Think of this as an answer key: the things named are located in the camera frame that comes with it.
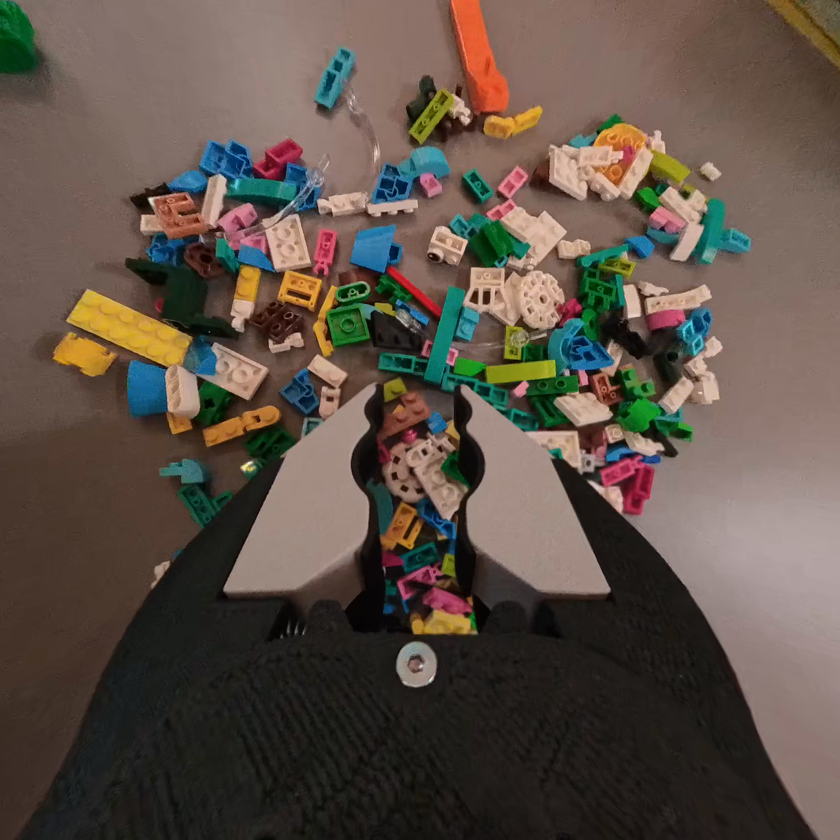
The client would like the pile of coloured toy bricks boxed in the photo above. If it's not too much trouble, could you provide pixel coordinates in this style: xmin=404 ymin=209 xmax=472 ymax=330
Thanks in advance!
xmin=51 ymin=75 xmax=753 ymax=636

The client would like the grey desk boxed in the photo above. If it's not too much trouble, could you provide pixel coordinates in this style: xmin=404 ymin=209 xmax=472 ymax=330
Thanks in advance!
xmin=0 ymin=0 xmax=840 ymax=840

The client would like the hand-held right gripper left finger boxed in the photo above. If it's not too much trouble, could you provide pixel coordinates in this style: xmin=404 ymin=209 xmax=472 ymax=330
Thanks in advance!
xmin=223 ymin=382 xmax=385 ymax=632

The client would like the teal long brick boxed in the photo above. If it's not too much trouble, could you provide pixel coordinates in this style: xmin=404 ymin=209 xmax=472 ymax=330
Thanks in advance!
xmin=313 ymin=45 xmax=357 ymax=110

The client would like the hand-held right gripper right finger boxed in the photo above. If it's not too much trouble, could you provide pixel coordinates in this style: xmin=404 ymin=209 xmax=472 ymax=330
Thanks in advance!
xmin=455 ymin=384 xmax=611 ymax=632

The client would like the orange brick separator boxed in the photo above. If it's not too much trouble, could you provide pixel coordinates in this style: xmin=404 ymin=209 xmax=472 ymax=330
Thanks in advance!
xmin=449 ymin=0 xmax=511 ymax=116

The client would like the green brick plate assembly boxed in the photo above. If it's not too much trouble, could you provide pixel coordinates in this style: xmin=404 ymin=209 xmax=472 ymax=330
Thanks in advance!
xmin=0 ymin=0 xmax=40 ymax=75

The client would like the yellow toy brick box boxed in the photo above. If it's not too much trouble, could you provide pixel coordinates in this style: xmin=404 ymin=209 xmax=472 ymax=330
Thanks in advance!
xmin=764 ymin=0 xmax=840 ymax=71

